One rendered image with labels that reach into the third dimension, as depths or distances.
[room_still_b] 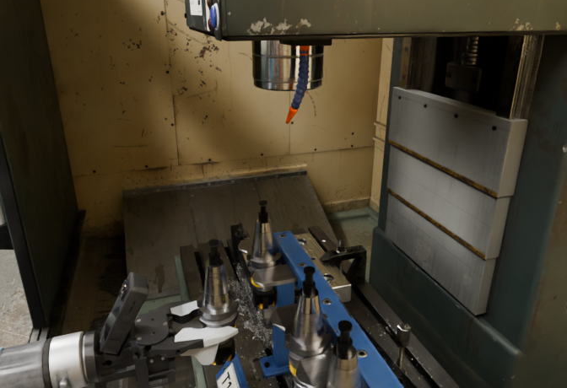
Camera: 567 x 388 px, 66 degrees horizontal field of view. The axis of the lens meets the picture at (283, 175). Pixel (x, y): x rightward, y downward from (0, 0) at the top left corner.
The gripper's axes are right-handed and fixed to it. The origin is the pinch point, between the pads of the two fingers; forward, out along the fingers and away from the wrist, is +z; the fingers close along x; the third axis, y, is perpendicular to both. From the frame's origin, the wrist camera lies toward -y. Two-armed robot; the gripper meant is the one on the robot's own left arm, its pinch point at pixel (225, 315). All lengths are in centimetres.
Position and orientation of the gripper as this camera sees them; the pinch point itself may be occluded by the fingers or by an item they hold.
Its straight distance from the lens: 71.5
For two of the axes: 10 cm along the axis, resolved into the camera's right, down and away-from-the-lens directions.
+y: 0.2, 9.3, 3.7
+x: 3.1, 3.5, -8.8
